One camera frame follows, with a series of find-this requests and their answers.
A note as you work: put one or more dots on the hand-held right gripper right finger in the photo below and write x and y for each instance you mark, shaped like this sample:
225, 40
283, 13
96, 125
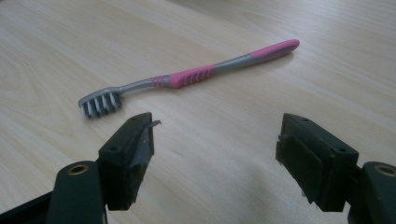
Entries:
323, 161

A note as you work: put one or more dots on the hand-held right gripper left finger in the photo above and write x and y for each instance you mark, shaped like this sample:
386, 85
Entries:
124, 158

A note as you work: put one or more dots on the pink and grey toothbrush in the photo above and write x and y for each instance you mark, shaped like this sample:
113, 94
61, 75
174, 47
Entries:
193, 76

